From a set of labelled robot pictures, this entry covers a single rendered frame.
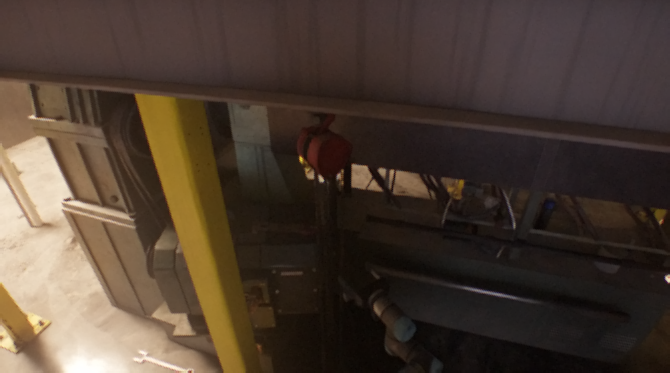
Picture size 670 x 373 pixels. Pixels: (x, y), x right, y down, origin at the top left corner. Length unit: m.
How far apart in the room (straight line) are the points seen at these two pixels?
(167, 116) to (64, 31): 0.33
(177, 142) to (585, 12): 0.74
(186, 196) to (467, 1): 0.69
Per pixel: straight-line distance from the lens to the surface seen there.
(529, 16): 0.56
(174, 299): 1.83
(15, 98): 6.03
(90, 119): 1.77
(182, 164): 0.80
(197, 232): 0.91
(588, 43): 0.59
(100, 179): 2.00
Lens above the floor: 1.89
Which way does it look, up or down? 30 degrees down
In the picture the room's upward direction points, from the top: straight up
